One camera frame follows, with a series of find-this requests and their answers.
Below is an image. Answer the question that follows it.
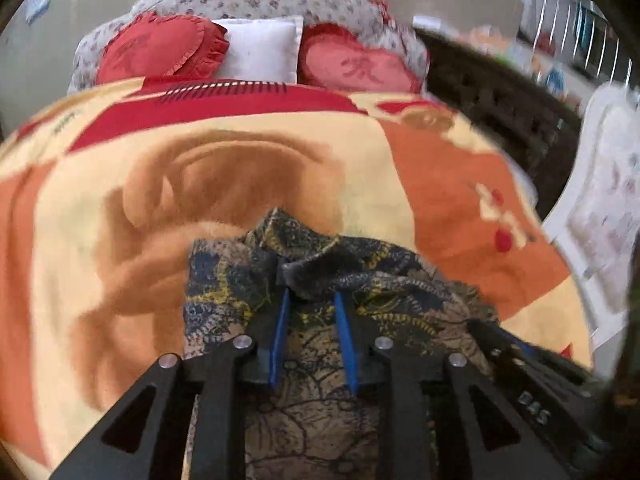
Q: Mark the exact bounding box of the metal shelf rack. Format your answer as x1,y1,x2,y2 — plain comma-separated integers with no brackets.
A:
517,0,631,93

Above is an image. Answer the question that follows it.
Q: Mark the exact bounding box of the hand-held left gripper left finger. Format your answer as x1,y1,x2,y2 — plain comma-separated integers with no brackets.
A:
49,287,293,480

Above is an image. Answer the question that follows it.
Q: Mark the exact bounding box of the white plastic chair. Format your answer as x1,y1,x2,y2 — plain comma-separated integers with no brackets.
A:
542,82,640,363

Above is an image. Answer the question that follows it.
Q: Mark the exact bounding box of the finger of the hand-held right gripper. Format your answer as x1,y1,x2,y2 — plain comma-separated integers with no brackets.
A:
467,319,551,378

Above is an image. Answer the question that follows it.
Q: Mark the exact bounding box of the red heart-shaped pillow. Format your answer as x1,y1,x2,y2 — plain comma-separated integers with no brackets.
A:
299,24,425,95
96,12,231,83

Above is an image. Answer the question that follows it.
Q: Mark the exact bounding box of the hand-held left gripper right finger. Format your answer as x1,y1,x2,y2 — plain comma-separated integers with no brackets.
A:
332,290,572,480

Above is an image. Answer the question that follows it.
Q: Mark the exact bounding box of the white square pillow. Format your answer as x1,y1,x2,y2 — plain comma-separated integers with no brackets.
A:
210,16,305,84

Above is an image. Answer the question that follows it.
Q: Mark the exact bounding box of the dark floral patterned garment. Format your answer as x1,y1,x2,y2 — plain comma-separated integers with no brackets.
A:
182,207,501,480

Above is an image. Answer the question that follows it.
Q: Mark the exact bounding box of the orange and cream printed blanket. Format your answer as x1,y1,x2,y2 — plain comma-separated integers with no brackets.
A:
0,77,595,480

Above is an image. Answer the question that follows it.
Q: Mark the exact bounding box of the dark carved wooden furniture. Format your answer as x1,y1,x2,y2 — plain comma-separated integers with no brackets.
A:
414,27,588,223

